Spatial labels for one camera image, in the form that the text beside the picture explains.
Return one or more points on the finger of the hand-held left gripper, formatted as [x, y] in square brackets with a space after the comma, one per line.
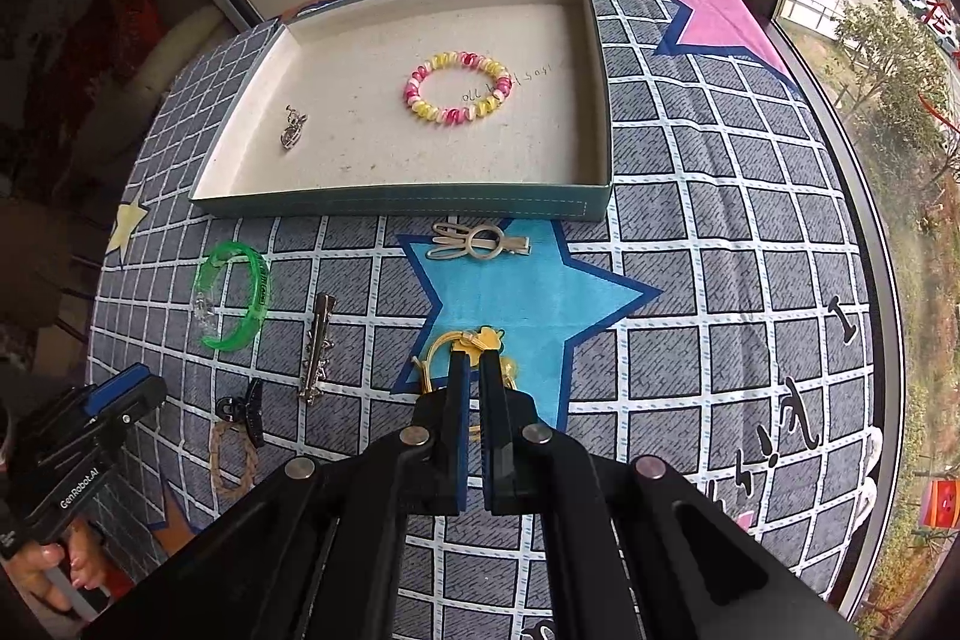
[116, 379]
[135, 398]

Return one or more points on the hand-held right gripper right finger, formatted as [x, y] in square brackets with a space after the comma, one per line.
[491, 404]

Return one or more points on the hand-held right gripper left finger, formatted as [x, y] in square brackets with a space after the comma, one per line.
[459, 404]

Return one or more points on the black claw hair clip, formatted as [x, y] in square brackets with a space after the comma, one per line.
[253, 415]

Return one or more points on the silver star hair clip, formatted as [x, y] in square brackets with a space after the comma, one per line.
[319, 340]

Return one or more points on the shallow green cardboard box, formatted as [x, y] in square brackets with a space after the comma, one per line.
[375, 123]

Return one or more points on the person's left hand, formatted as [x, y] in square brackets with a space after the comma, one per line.
[67, 565]

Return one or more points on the grey checked star-print cloth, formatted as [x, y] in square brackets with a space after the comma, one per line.
[712, 197]

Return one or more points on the small silver charm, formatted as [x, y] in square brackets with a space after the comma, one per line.
[291, 132]

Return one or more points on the cream cushion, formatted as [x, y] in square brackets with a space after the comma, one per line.
[176, 55]

